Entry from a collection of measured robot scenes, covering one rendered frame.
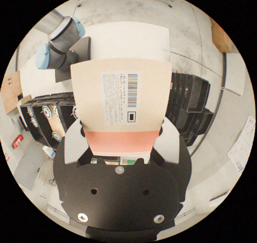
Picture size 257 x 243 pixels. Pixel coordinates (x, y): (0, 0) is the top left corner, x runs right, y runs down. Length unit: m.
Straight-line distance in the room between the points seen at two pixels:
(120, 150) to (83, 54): 0.51
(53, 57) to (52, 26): 0.14
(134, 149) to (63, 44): 0.42
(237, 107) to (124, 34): 2.67
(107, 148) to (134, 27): 0.62
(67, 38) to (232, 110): 2.91
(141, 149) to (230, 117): 2.69
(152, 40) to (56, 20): 0.50
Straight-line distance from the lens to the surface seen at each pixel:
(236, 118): 2.70
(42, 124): 0.72
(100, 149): 0.16
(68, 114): 0.47
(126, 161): 0.99
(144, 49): 0.55
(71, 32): 0.38
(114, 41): 0.56
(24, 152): 3.65
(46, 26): 0.36
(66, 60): 0.50
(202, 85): 1.17
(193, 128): 1.43
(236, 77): 2.68
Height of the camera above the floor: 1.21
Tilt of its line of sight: 61 degrees down
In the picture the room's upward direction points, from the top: 176 degrees clockwise
